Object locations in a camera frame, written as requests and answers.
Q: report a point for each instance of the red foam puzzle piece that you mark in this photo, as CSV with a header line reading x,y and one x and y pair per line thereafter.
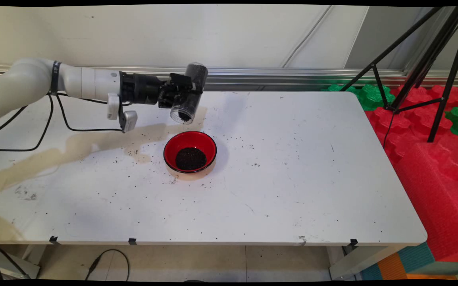
x,y
419,95
403,123

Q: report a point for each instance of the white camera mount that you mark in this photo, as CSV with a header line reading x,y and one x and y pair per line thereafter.
x,y
113,107

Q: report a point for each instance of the clear jar with black grains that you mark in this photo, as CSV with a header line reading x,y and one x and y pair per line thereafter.
x,y
195,75

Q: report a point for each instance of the black grains pile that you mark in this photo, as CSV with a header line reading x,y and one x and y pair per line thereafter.
x,y
191,159

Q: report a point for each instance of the large red foam block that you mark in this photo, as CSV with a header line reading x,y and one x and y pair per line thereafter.
x,y
439,198

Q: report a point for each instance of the orange foam mat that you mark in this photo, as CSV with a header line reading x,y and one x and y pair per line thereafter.
x,y
391,268

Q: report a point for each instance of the black tripod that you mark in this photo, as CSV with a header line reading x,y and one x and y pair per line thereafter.
x,y
426,59

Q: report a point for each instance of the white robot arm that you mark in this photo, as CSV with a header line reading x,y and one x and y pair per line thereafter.
x,y
22,79

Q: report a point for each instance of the white table leg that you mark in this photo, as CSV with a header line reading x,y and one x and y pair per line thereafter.
x,y
356,262
14,267

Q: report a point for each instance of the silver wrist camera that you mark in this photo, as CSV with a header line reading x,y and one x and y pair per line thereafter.
x,y
130,120

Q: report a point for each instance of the teal foam mat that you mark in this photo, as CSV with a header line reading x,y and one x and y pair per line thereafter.
x,y
415,256

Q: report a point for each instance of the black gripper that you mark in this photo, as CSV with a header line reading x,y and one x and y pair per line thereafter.
x,y
141,88

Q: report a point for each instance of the aluminium wall rail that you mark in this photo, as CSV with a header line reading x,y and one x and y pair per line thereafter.
x,y
253,75

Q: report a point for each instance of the red bowl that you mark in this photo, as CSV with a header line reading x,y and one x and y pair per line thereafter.
x,y
191,141

